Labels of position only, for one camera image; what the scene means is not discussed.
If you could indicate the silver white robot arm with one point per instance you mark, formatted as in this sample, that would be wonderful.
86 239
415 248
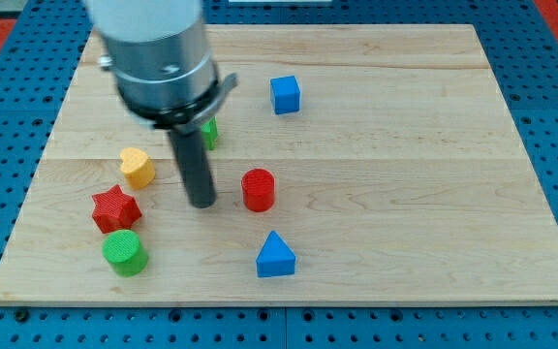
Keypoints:
162 61

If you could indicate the dark grey cylindrical pointer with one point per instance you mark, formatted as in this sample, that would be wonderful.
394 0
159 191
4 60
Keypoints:
191 160

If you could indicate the light wooden board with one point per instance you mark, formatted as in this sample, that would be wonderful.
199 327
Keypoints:
401 182

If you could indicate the blue cube block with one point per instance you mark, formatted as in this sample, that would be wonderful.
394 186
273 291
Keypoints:
285 94

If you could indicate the green cylinder block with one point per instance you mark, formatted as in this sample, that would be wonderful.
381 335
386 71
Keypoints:
125 253

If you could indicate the red cylinder block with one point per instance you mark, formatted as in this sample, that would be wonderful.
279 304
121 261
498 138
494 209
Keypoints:
258 190

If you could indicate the green block behind pointer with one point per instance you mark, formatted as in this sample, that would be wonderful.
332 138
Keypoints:
209 131

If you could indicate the red star block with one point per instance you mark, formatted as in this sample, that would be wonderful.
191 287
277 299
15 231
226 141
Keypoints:
115 210

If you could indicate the yellow heart block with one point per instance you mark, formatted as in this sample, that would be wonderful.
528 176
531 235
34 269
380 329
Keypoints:
136 167

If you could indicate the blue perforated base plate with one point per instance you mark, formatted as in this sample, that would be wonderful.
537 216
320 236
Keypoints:
37 64

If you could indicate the blue triangle block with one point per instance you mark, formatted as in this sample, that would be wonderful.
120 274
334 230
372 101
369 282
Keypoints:
275 258

